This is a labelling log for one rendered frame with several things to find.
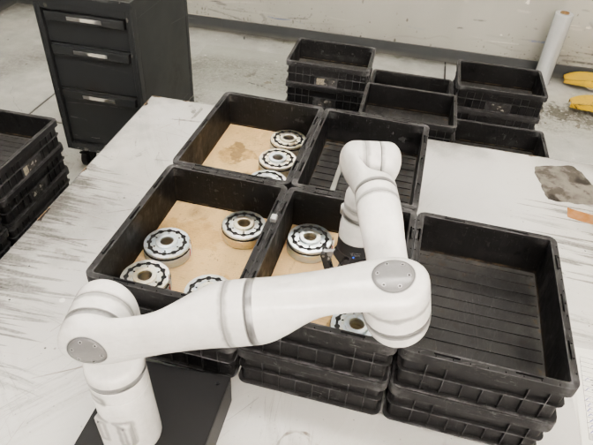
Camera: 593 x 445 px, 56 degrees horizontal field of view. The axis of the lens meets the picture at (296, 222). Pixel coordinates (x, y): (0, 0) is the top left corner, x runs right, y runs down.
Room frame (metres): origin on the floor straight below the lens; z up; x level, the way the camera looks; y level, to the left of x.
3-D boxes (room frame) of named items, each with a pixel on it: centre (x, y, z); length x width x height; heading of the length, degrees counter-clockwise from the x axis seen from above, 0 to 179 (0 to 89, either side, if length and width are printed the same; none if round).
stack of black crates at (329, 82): (2.63, -0.12, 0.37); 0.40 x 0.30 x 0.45; 80
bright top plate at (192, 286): (0.77, 0.17, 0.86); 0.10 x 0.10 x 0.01
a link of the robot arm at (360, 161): (0.79, -0.11, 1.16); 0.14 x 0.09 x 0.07; 3
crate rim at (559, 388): (0.77, -0.38, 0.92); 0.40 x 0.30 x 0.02; 168
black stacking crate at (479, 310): (0.77, -0.38, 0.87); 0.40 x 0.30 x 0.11; 168
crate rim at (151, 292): (0.89, 0.21, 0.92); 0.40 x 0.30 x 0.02; 168
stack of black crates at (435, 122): (2.16, -0.44, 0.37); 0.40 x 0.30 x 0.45; 80
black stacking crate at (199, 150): (1.28, 0.13, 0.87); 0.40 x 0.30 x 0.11; 168
